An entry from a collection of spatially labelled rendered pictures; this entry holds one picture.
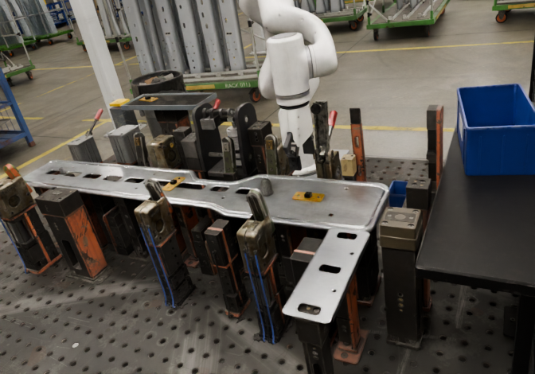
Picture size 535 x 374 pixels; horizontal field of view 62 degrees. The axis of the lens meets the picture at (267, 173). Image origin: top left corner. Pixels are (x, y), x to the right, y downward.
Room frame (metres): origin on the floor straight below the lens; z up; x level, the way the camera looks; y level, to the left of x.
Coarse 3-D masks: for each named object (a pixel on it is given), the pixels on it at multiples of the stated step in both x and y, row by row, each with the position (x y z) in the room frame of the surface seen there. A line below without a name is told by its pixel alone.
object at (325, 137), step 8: (320, 104) 1.18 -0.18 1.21; (312, 112) 1.16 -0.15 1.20; (320, 112) 1.18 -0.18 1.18; (320, 120) 1.18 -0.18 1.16; (320, 128) 1.18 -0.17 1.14; (328, 128) 1.17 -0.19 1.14; (320, 136) 1.17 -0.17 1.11; (328, 136) 1.16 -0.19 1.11; (320, 144) 1.17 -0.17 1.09; (328, 144) 1.16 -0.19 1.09; (328, 160) 1.15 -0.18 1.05
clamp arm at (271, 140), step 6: (270, 138) 1.27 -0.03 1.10; (276, 138) 1.27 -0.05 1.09; (270, 144) 1.26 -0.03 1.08; (276, 144) 1.26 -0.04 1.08; (270, 150) 1.26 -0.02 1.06; (276, 150) 1.26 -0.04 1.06; (270, 156) 1.26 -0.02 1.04; (276, 156) 1.25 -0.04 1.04; (270, 162) 1.26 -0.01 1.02; (276, 162) 1.25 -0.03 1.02; (270, 168) 1.25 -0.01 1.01; (276, 168) 1.24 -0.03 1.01; (276, 174) 1.24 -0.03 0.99
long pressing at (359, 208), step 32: (64, 160) 1.69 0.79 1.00; (96, 192) 1.35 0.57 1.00; (128, 192) 1.29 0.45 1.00; (192, 192) 1.21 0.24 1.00; (224, 192) 1.17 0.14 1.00; (288, 192) 1.09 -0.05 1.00; (320, 192) 1.06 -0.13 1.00; (352, 192) 1.03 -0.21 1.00; (384, 192) 1.00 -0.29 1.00; (288, 224) 0.95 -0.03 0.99; (320, 224) 0.91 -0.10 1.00; (352, 224) 0.88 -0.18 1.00
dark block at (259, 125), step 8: (248, 128) 1.34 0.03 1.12; (256, 128) 1.32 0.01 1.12; (264, 128) 1.33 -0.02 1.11; (256, 136) 1.33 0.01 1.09; (264, 136) 1.32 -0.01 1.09; (256, 144) 1.33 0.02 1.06; (264, 144) 1.32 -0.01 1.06; (256, 152) 1.33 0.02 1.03; (264, 152) 1.32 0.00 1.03; (256, 160) 1.34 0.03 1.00; (264, 160) 1.32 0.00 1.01; (264, 168) 1.32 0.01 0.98
